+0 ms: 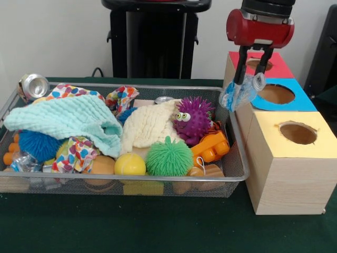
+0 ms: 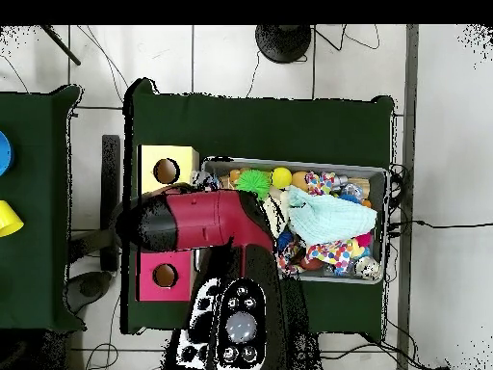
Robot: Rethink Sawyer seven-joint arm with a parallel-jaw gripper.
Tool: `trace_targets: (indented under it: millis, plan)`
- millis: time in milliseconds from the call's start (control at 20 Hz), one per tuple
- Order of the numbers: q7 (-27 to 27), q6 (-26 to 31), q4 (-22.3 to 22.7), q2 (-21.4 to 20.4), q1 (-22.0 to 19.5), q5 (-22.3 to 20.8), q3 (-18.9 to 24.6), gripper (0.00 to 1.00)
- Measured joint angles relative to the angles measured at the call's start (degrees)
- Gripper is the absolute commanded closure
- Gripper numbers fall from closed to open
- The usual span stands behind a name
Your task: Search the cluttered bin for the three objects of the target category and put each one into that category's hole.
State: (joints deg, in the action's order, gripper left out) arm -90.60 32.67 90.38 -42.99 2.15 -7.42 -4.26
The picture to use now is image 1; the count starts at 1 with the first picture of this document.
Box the silver crushed can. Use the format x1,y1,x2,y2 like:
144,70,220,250
18,73,49,101

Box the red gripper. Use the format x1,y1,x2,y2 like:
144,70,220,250
226,9,295,87

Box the orange toy building block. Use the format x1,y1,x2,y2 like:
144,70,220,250
191,131,231,168

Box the large colourful dotted cloth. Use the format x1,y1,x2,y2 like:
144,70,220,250
45,83,140,114

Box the black panel stand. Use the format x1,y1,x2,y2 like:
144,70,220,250
305,5,337,98

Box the blue spiky rubber ball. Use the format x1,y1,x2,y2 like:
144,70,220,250
17,130,61,163

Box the small colourful dotted cloth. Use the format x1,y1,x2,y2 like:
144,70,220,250
52,137,101,173

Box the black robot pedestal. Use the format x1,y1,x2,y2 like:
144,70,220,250
102,0,211,80

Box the yellow ball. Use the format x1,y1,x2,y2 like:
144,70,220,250
114,153,146,176

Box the dark green table cloth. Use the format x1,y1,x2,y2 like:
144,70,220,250
0,76,337,253

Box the purple spiky ball with eyes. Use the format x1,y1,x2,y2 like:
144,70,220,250
173,96,215,147

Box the cream white cloth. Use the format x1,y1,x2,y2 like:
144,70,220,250
120,100,182,156

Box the mint green cloth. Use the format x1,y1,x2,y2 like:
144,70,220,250
4,95,123,159

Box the green spiky rubber ball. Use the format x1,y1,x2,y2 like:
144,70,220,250
145,136,194,177

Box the wooden box with three holes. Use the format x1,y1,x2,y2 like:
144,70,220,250
224,51,337,216

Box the shallow clear mesh bin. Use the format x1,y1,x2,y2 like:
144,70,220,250
0,82,251,198

